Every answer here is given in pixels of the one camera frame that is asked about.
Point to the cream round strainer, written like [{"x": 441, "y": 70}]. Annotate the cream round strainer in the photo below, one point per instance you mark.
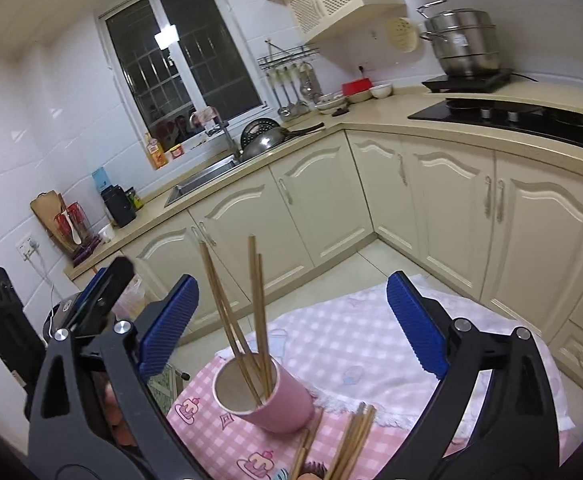
[{"x": 405, "y": 35}]

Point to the orange box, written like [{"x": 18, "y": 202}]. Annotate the orange box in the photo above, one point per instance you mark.
[{"x": 157, "y": 152}]

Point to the dark jar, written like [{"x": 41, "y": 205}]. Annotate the dark jar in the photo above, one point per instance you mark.
[{"x": 135, "y": 200}]

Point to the white bowl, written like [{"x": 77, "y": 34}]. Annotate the white bowl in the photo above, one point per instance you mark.
[
  {"x": 329, "y": 101},
  {"x": 359, "y": 96},
  {"x": 381, "y": 91}
]

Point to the blue box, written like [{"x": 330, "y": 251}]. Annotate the blue box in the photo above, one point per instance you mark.
[{"x": 101, "y": 179}]

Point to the red utensil holder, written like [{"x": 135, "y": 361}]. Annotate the red utensil holder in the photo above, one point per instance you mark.
[{"x": 71, "y": 222}]

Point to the small red jar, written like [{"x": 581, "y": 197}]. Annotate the small red jar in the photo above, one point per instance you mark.
[{"x": 176, "y": 150}]

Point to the steel wok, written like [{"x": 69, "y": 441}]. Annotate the steel wok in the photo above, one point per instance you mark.
[{"x": 264, "y": 137}]

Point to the wall outlet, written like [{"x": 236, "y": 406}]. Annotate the wall outlet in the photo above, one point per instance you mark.
[{"x": 26, "y": 247}]

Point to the pink cup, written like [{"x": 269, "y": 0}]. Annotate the pink cup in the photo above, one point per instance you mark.
[{"x": 281, "y": 400}]

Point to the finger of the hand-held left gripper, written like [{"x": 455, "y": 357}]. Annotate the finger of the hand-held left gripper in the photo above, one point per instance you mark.
[{"x": 98, "y": 287}]

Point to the hanging metal skimmer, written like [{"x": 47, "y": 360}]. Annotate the hanging metal skimmer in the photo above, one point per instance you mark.
[{"x": 310, "y": 85}]

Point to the black kettle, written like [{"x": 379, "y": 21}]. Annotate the black kettle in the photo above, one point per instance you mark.
[{"x": 119, "y": 207}]

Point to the black gas hob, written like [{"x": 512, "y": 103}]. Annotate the black gas hob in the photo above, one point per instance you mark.
[{"x": 521, "y": 120}]

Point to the pink checked cake-print blanket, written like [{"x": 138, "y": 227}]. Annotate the pink checked cake-print blanket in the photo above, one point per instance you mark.
[{"x": 351, "y": 340}]

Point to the metal faucet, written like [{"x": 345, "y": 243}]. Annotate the metal faucet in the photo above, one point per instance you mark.
[{"x": 224, "y": 130}]

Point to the stainless steel steamer pot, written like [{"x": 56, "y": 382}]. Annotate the stainless steel steamer pot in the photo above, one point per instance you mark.
[{"x": 464, "y": 42}]

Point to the kitchen window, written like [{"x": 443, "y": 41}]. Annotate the kitchen window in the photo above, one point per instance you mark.
[{"x": 181, "y": 55}]

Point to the white cup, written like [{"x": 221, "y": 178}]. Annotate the white cup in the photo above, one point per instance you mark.
[{"x": 106, "y": 233}]

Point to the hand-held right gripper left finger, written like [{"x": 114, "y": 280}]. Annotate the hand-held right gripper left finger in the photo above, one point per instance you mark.
[{"x": 169, "y": 327}]

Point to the red container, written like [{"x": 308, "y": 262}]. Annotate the red container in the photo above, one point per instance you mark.
[{"x": 356, "y": 86}]

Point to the wooden cutting board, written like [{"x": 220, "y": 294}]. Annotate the wooden cutting board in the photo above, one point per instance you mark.
[{"x": 43, "y": 212}]

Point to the black induction cooker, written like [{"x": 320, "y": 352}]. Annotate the black induction cooker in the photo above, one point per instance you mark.
[{"x": 471, "y": 81}]

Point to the hanging metal ladle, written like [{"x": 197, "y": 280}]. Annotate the hanging metal ladle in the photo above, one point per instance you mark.
[
  {"x": 299, "y": 80},
  {"x": 286, "y": 85},
  {"x": 275, "y": 85}
]

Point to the metal wall utensil rack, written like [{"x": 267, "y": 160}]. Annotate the metal wall utensil rack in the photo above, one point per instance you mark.
[{"x": 286, "y": 57}]

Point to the wooden chopstick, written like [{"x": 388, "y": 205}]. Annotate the wooden chopstick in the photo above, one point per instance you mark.
[
  {"x": 307, "y": 442},
  {"x": 348, "y": 445},
  {"x": 343, "y": 445},
  {"x": 353, "y": 445},
  {"x": 255, "y": 300},
  {"x": 357, "y": 445},
  {"x": 264, "y": 320},
  {"x": 221, "y": 305},
  {"x": 236, "y": 332}
]

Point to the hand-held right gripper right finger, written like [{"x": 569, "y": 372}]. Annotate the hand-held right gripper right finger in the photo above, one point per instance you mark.
[{"x": 416, "y": 320}]

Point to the steel sink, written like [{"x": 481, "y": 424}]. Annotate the steel sink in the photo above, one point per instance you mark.
[{"x": 201, "y": 180}]

